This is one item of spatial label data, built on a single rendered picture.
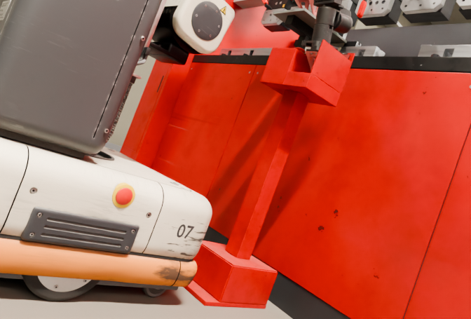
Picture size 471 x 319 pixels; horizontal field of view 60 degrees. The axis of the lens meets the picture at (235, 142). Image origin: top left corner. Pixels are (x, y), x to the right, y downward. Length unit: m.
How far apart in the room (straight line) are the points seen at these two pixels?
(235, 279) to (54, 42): 0.77
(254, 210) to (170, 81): 1.22
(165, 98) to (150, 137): 0.23
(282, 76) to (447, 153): 0.51
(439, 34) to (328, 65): 1.02
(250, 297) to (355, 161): 0.52
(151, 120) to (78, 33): 1.48
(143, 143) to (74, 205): 1.46
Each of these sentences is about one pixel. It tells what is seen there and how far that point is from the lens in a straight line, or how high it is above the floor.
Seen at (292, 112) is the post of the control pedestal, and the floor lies 0.59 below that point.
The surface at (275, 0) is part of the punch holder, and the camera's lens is 2.20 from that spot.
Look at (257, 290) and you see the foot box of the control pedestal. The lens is 1.30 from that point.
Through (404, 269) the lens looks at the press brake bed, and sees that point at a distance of 1.19.
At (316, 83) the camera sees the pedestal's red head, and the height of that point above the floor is 0.69.
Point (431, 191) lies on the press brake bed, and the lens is 1.19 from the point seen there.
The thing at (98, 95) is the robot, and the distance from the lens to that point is 0.87.
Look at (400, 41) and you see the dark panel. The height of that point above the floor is 1.26.
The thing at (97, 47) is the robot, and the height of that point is 0.50.
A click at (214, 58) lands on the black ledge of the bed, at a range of 2.18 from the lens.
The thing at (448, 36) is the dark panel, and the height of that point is 1.28.
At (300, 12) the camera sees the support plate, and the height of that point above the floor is 0.99.
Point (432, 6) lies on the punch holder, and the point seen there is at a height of 1.10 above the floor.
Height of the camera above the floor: 0.39
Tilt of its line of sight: 3 degrees up
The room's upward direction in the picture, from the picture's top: 21 degrees clockwise
